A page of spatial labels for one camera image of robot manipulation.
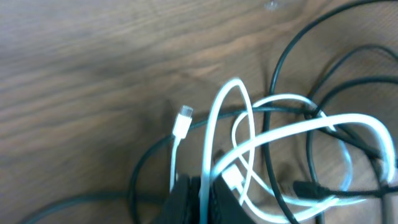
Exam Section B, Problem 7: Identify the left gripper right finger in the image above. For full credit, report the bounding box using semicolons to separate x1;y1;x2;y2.
210;176;255;224

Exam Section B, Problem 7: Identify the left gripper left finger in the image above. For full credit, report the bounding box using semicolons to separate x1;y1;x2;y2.
158;174;201;224

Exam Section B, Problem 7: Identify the white cable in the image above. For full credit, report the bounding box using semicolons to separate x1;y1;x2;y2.
169;77;397;224

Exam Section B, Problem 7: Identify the black cable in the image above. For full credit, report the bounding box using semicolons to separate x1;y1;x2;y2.
18;0;398;224

